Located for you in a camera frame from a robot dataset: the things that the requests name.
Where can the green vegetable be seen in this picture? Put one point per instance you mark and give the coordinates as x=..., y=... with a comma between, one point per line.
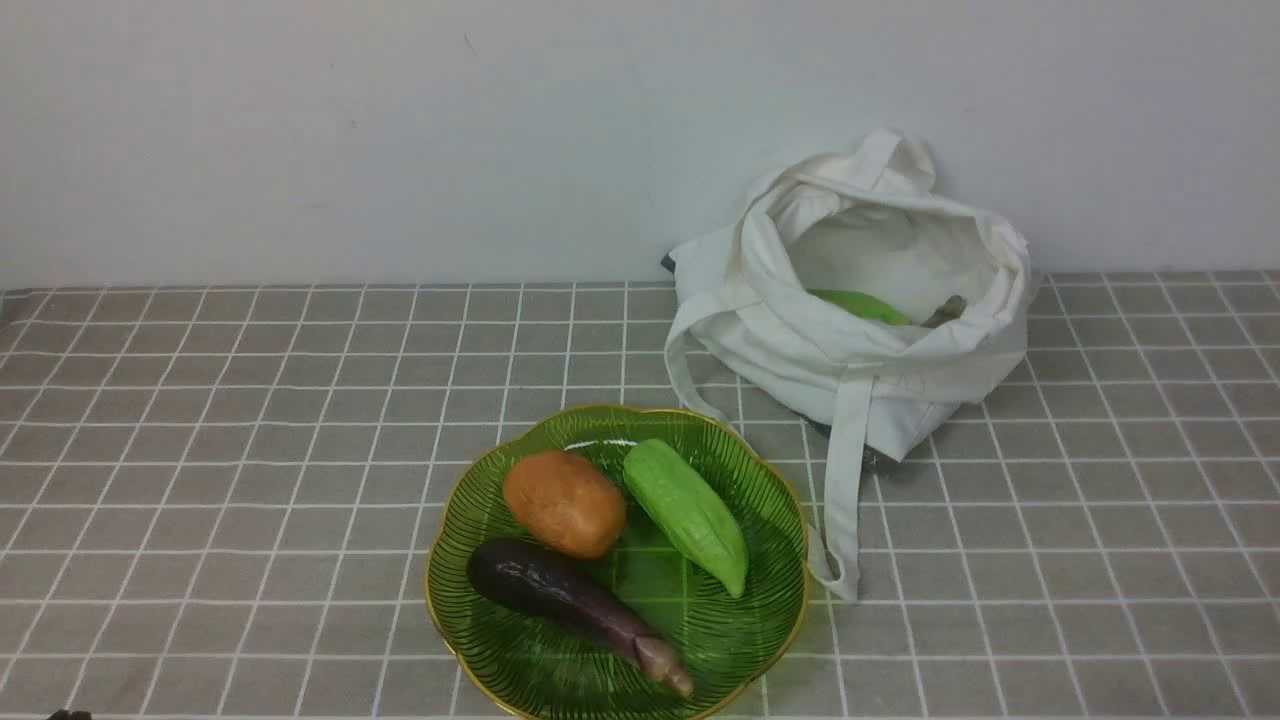
x=866, y=307

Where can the white cloth tote bag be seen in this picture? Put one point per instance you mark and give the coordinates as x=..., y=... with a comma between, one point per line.
x=865, y=219

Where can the green loofah gourd on plate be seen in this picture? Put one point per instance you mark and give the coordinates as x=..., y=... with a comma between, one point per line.
x=686, y=508

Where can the brown potato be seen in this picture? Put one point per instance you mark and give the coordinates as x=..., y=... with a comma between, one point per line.
x=566, y=502

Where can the green glass plate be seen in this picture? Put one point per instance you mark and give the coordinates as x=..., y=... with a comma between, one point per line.
x=537, y=670

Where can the purple eggplant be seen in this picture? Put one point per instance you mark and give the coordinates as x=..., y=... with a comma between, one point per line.
x=526, y=577

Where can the grey checkered tablecloth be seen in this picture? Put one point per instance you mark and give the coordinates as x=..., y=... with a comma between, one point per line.
x=218, y=502

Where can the black object at bottom edge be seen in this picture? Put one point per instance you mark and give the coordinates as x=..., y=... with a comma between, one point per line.
x=66, y=714

